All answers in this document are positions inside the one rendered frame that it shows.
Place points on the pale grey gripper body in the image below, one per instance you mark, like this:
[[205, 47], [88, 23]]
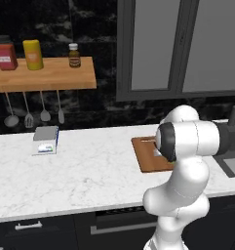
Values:
[[157, 152]]

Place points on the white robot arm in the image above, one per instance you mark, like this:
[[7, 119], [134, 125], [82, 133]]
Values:
[[184, 182]]

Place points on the brown wooden cutting board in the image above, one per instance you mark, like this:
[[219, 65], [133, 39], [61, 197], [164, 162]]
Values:
[[146, 155]]

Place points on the green sponge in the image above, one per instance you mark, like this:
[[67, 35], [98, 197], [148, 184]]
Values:
[[172, 160]]

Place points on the dark sink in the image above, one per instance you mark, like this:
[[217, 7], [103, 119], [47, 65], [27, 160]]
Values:
[[232, 162]]

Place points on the grey tap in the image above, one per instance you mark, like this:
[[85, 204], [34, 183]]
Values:
[[234, 112]]

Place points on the dark dishwasher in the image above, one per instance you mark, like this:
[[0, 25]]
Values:
[[122, 241]]

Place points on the dark cupboard door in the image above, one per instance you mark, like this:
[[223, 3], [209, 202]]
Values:
[[223, 224]]

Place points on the grey hanging narrow spatula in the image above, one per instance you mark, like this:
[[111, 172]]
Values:
[[60, 115]]

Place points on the grey framed window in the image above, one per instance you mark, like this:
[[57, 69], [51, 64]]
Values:
[[154, 49]]

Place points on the white box with grey top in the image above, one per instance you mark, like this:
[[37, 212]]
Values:
[[46, 140]]

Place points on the grey hanging spoon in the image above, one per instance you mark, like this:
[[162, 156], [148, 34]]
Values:
[[45, 115]]

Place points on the brown bottle with white cap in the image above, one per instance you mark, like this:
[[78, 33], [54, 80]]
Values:
[[74, 58]]

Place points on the dark drawer front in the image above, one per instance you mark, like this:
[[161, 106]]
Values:
[[54, 234]]

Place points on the grey hanging slotted spatula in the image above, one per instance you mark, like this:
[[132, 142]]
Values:
[[28, 120]]

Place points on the grey hanging ladle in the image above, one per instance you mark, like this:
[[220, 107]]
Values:
[[11, 120]]

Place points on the yellow canister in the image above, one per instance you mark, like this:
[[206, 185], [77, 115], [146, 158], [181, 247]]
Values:
[[33, 55]]

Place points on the red jar with dark lid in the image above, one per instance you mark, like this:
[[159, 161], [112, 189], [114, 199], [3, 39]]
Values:
[[6, 57]]

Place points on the wooden wall shelf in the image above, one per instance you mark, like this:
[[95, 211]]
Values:
[[50, 76]]

